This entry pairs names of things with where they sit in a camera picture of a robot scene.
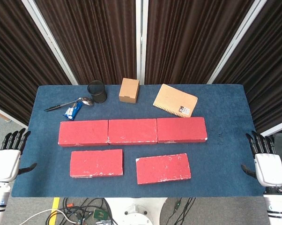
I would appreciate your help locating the kraft spiral notebook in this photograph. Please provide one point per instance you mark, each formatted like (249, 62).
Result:
(175, 99)

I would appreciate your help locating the blue table cloth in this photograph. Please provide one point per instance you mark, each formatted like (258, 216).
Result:
(225, 152)

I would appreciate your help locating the red foam brick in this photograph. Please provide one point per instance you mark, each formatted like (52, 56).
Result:
(132, 130)
(182, 129)
(163, 167)
(96, 162)
(82, 132)

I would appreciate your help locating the black mesh pen cup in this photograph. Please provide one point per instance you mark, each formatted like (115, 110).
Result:
(97, 95)

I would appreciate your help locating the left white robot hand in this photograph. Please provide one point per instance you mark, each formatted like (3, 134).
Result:
(6, 164)

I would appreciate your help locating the blue snack packet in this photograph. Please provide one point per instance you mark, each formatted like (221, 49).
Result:
(71, 112)

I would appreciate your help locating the yellow floor tape strip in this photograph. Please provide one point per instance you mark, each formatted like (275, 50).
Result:
(55, 204)

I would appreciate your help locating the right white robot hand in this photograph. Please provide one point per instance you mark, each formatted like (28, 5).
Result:
(269, 168)

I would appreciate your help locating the dark brown curtain panel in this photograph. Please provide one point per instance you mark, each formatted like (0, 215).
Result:
(14, 58)
(272, 70)
(96, 35)
(190, 35)

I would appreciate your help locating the green circuit board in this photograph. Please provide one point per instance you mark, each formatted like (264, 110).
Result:
(100, 214)

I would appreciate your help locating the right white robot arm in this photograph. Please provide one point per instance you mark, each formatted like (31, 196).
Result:
(276, 204)

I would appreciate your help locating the white partition post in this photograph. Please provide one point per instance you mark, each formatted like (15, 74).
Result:
(50, 41)
(236, 41)
(140, 35)

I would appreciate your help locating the small brown cardboard box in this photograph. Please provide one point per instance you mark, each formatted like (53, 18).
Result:
(129, 91)

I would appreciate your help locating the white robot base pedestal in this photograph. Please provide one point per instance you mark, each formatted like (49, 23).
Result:
(136, 211)

